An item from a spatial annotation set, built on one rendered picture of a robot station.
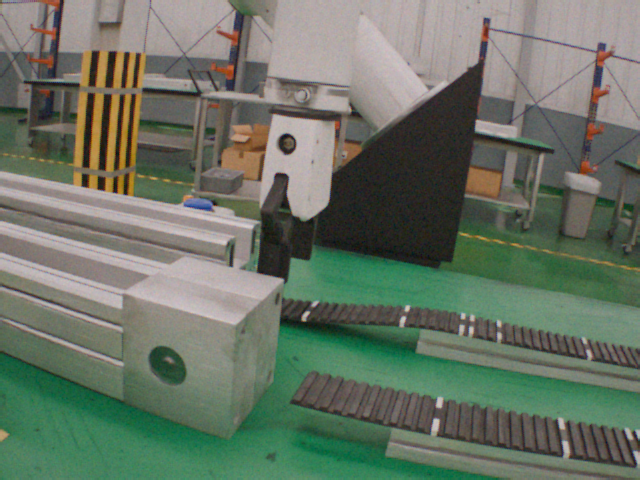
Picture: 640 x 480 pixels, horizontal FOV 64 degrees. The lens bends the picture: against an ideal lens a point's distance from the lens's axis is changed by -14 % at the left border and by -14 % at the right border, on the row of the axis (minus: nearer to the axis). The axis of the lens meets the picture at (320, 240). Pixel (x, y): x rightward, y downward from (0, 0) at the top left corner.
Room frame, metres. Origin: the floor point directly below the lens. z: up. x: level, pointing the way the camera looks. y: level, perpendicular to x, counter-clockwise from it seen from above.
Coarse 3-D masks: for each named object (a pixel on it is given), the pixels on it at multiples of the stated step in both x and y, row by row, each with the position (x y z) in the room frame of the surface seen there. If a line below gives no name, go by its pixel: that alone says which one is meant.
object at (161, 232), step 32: (0, 192) 0.62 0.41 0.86; (32, 192) 0.69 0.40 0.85; (64, 192) 0.68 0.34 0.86; (96, 192) 0.68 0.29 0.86; (32, 224) 0.61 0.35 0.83; (64, 224) 0.61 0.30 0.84; (96, 224) 0.58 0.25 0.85; (128, 224) 0.57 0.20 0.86; (160, 224) 0.58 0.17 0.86; (192, 224) 0.63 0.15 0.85; (224, 224) 0.62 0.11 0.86; (256, 224) 0.63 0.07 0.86; (160, 256) 0.56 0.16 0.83; (192, 256) 0.56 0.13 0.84; (224, 256) 0.55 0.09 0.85; (256, 256) 0.64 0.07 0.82
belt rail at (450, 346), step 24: (432, 336) 0.53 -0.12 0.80; (456, 336) 0.52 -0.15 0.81; (456, 360) 0.52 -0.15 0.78; (480, 360) 0.52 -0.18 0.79; (504, 360) 0.51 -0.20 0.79; (528, 360) 0.51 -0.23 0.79; (552, 360) 0.50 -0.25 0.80; (576, 360) 0.49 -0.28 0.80; (600, 384) 0.48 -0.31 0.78; (624, 384) 0.48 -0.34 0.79
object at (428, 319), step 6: (426, 312) 0.56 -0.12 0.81; (432, 312) 0.56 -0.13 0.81; (438, 312) 0.57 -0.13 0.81; (420, 318) 0.55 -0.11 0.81; (426, 318) 0.54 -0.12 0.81; (432, 318) 0.54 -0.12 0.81; (438, 318) 0.55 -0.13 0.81; (420, 324) 0.52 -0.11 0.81; (426, 324) 0.53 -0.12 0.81; (432, 324) 0.53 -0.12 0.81
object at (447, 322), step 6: (444, 312) 0.56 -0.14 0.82; (456, 312) 0.56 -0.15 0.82; (444, 318) 0.54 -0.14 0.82; (450, 318) 0.55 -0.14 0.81; (456, 318) 0.55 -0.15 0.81; (438, 324) 0.53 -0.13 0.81; (444, 324) 0.53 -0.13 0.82; (450, 324) 0.53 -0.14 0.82; (456, 324) 0.54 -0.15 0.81; (438, 330) 0.52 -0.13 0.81; (444, 330) 0.52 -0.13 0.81; (450, 330) 0.52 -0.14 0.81
